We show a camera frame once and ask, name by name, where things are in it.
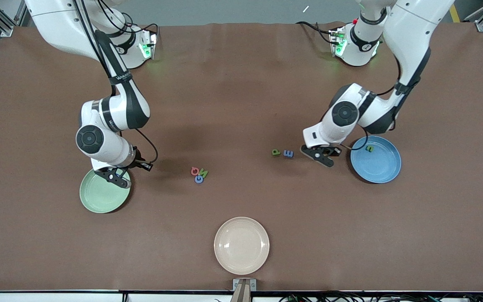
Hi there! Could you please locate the light green plate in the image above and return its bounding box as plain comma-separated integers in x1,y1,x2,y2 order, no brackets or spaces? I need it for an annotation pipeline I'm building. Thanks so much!
79,166,131,214

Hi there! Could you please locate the blue plate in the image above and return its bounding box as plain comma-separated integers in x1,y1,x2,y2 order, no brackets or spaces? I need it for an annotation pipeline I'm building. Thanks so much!
350,135,402,184

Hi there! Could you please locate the brown table mat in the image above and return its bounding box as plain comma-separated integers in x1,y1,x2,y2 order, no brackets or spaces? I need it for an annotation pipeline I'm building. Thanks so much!
0,22,483,292

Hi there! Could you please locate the beige plate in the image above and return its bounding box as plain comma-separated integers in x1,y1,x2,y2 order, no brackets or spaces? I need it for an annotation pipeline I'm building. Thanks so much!
213,216,270,276

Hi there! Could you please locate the black left arm base cable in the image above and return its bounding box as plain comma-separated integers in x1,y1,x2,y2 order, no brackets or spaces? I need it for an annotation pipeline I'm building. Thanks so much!
295,20,335,46

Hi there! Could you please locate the black arm base cable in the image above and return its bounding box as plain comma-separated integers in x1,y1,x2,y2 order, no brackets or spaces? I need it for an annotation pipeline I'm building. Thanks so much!
130,21,160,47
295,20,335,46

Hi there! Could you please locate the black right arm base cable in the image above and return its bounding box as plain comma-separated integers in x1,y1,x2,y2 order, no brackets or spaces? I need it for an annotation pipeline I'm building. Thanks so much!
130,21,160,47

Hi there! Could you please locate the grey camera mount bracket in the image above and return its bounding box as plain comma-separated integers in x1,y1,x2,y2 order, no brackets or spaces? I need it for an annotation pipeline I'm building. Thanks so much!
233,278,257,302

